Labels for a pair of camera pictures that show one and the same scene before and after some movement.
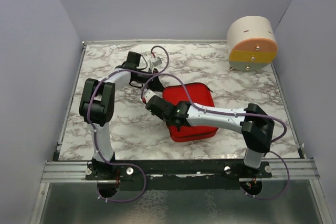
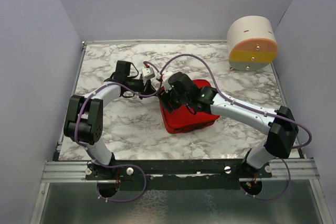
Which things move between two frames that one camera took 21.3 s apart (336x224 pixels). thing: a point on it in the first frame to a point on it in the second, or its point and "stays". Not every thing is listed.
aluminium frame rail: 75,171 stays
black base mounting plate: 176,174 stays
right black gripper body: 166,119 to 175,102
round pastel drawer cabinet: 252,43 stays
